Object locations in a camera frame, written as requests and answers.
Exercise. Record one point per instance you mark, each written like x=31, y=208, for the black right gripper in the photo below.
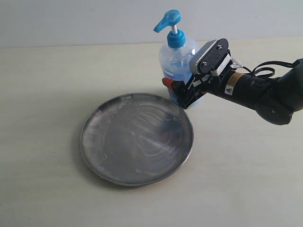
x=196, y=87

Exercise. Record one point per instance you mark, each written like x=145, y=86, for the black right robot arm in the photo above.
x=274, y=89

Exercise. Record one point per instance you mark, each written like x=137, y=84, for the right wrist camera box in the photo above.
x=209, y=57

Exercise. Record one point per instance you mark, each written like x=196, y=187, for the blue pump lotion bottle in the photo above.
x=179, y=49

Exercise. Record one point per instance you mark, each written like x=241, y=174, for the round steel plate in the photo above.
x=136, y=139

